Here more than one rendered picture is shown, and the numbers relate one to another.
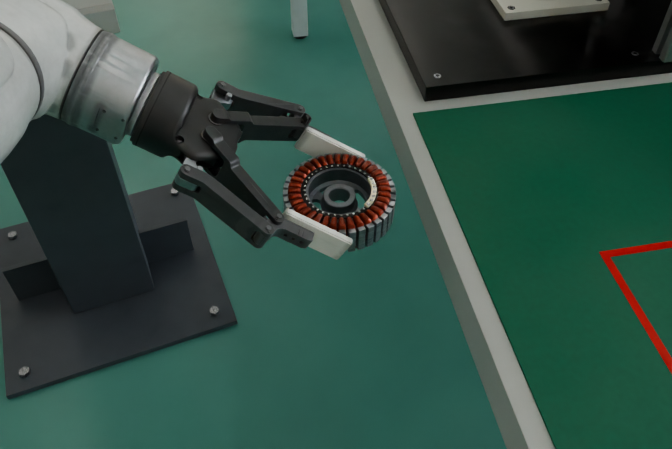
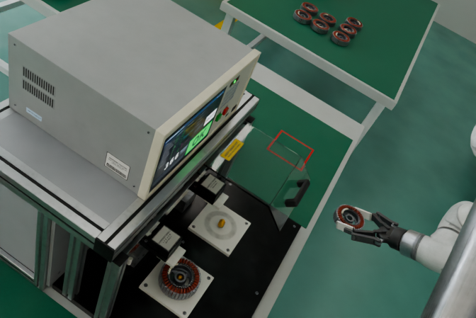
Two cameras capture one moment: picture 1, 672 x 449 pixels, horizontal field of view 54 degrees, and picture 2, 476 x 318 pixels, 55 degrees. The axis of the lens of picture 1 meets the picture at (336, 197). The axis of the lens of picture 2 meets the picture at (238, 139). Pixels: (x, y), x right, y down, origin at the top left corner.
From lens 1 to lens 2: 1.87 m
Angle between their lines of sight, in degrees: 91
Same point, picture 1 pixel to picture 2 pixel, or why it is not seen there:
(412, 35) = (285, 246)
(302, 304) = not seen: outside the picture
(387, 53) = (292, 254)
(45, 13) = (437, 236)
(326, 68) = not seen: outside the picture
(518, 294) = (324, 180)
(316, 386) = not seen: outside the picture
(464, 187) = (313, 202)
